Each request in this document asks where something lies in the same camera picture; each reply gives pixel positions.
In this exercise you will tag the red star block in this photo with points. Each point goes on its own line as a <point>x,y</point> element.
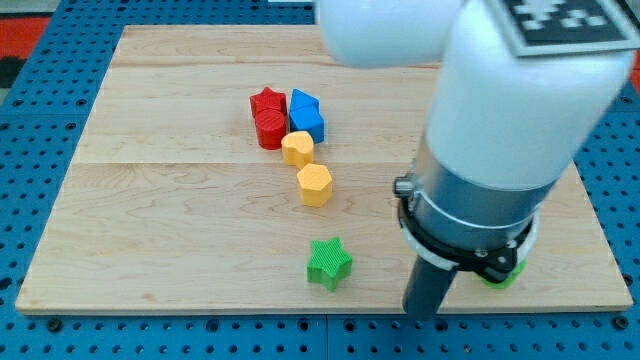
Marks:
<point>268,99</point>

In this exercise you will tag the green star block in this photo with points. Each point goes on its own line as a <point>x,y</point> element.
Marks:
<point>329,263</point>

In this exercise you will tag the red cylinder block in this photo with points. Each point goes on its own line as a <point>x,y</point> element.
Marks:
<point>270,127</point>

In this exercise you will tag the blue cube block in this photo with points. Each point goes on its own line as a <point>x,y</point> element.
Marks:
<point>308,119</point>

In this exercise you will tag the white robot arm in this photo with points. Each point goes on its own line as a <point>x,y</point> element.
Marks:
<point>522,84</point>

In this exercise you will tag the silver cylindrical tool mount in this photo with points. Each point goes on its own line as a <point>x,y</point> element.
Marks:
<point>458,225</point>

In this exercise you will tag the wooden board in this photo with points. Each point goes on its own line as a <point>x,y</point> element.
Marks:
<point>170,206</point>

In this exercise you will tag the green circle block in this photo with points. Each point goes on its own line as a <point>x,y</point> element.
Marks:
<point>511,278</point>

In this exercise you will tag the fiducial marker tag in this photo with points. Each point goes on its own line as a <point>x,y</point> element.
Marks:
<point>535,28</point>

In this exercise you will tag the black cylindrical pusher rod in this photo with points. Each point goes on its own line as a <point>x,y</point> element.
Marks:
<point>426,288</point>

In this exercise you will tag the blue triangle block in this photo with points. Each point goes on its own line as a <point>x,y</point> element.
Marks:
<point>301,99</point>

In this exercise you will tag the yellow hexagon block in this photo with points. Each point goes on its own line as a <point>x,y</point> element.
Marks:
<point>315,185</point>

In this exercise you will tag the yellow heart block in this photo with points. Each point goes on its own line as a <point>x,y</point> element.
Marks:
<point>297,149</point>

